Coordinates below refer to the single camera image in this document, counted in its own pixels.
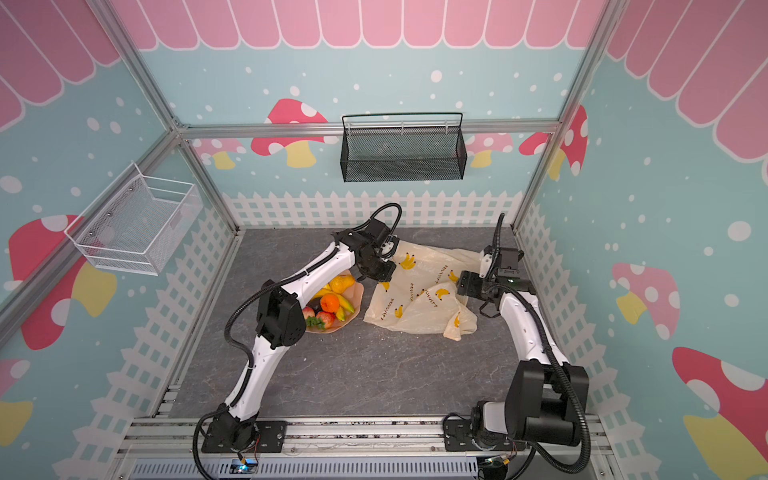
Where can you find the pink fruit plate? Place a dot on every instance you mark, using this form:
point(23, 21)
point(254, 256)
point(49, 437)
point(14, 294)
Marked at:
point(353, 294)

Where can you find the orange fruit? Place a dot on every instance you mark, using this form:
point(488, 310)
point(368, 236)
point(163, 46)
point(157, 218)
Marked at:
point(330, 303)

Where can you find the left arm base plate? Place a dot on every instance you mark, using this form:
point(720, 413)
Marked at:
point(245, 437)

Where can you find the long yellow banana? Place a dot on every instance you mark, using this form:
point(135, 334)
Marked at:
point(324, 292)

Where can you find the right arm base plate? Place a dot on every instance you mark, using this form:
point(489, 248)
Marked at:
point(460, 435)

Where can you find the aluminium front rail frame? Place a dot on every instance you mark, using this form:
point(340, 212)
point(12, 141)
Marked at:
point(399, 447)

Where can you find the black mesh wall basket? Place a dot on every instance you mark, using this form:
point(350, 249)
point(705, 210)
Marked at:
point(403, 147)

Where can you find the banana print plastic bag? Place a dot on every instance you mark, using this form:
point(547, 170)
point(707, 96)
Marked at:
point(421, 297)

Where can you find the red strawberry bottom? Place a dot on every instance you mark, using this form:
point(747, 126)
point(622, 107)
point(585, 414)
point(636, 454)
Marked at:
point(325, 320)

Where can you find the yellow pear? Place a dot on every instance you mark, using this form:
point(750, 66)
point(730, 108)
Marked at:
point(341, 283)

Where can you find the white wire wall basket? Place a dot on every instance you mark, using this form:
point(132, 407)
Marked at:
point(137, 225)

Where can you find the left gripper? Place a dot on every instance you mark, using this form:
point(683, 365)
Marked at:
point(385, 276)

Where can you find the small yellow green banana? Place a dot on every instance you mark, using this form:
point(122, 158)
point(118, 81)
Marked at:
point(346, 311)

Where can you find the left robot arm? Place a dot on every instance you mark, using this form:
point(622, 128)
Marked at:
point(280, 324)

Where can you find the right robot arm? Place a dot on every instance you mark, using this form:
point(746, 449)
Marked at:
point(545, 406)

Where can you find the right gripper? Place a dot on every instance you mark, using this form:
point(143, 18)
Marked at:
point(470, 285)

